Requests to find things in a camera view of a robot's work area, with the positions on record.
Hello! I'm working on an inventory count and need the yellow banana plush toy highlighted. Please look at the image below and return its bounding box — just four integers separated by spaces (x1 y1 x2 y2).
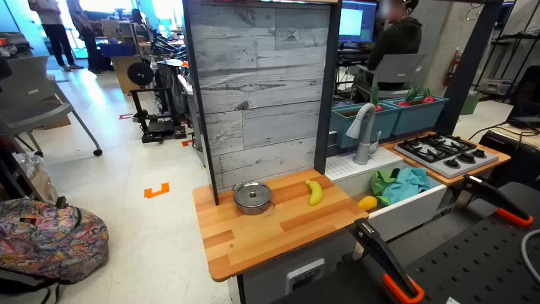
304 177 326 207

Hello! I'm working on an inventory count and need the grey toy kitchen faucet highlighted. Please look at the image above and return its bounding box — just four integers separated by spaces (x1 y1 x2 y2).
344 101 383 166

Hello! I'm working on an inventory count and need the red radish plush toy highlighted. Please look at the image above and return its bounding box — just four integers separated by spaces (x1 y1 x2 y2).
400 84 439 107
368 85 385 112

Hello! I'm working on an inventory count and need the white toy kitchen sink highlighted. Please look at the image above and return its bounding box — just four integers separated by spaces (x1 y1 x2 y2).
324 146 449 242

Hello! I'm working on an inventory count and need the grey toy gas stove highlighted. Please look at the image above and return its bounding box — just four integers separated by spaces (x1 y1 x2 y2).
395 133 501 178

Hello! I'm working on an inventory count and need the small silver metal pot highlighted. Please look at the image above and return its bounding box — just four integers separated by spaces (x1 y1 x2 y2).
231 178 275 215

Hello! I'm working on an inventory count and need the grey wood plank backsplash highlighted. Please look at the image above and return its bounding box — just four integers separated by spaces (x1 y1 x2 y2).
184 0 334 192

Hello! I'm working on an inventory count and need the wooden butcher block counter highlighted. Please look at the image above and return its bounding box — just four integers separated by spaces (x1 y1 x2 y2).
191 166 370 283

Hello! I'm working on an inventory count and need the teal planter box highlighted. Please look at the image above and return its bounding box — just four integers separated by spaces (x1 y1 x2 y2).
391 96 451 138
329 99 402 151

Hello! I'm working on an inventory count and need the green cloth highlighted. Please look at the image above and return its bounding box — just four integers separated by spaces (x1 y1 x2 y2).
368 166 395 199

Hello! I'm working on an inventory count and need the black machine stand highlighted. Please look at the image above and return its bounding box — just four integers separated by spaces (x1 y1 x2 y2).
125 57 187 143

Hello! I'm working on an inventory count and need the grey cabinet drawer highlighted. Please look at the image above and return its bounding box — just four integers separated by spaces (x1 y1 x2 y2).
240 229 361 304

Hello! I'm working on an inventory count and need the teal cloth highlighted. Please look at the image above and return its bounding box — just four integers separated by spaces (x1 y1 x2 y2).
381 165 435 207

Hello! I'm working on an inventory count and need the wooden stove counter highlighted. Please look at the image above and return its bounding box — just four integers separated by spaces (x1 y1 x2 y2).
383 129 513 187

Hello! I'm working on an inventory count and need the grey desk chair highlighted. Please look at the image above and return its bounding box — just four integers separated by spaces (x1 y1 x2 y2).
353 52 429 96

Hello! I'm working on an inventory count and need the computer monitor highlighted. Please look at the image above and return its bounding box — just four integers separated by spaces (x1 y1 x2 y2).
337 0 378 47

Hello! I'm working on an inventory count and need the black orange bar clamp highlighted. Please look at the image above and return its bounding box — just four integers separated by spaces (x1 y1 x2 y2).
349 217 427 304
461 173 537 229

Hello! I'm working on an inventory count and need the seated person in dark hoodie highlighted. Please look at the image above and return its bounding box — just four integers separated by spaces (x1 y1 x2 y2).
364 0 425 72

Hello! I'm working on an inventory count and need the dark structural pillar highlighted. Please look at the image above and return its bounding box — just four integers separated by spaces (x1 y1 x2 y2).
435 0 506 136

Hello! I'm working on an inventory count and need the standing person in background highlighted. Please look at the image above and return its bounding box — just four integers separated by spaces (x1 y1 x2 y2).
27 0 83 72
66 0 101 72

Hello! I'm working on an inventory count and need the colourful patterned backpack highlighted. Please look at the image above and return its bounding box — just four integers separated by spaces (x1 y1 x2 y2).
0 194 111 285

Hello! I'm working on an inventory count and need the grey office chair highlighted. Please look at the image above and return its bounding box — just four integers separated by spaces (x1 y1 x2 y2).
0 55 105 158

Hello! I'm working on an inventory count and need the black frame post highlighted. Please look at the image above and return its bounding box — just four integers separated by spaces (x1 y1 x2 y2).
181 0 221 205
312 0 344 175

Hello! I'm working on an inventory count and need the white cable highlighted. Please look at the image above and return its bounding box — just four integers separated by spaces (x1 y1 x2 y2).
520 226 540 283

